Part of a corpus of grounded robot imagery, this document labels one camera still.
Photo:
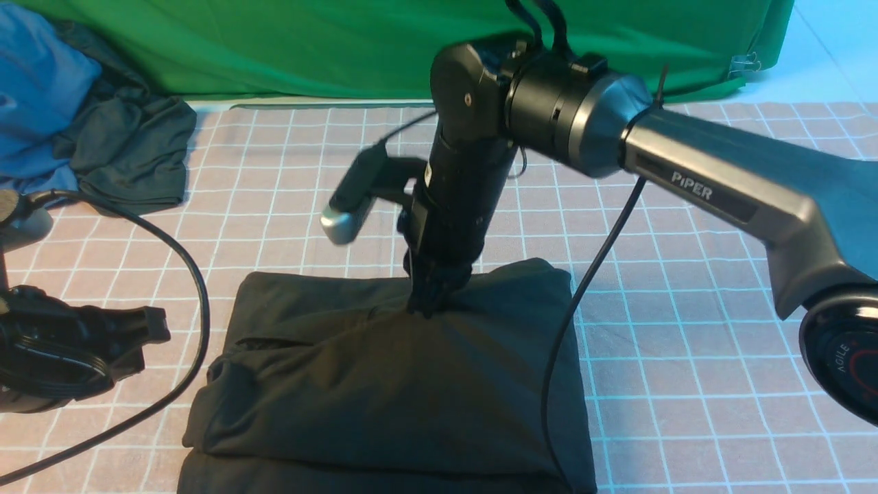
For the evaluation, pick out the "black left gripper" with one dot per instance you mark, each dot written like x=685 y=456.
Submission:
x=118 y=336

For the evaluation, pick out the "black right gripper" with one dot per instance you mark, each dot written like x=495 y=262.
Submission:
x=436 y=270

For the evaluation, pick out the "dark gray long-sleeve shirt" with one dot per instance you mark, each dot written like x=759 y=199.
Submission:
x=329 y=386

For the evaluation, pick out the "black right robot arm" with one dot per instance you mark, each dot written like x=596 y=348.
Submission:
x=814 y=212

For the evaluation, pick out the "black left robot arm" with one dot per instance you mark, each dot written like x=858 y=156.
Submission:
x=54 y=353

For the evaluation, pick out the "dark green crumpled garment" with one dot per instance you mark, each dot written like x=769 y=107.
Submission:
x=128 y=141

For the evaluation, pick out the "blue garment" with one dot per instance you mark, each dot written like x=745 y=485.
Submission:
x=44 y=82

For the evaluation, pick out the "pink checkered tablecloth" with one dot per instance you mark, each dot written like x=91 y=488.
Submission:
x=692 y=384

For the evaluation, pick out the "green backdrop cloth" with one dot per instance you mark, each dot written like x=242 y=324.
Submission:
x=384 y=49

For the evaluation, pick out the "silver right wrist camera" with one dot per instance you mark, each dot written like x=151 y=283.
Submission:
x=373 y=175

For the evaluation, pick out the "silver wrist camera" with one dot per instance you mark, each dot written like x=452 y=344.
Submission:
x=373 y=175
x=22 y=223

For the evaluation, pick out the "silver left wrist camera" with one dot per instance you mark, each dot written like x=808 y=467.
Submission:
x=22 y=223

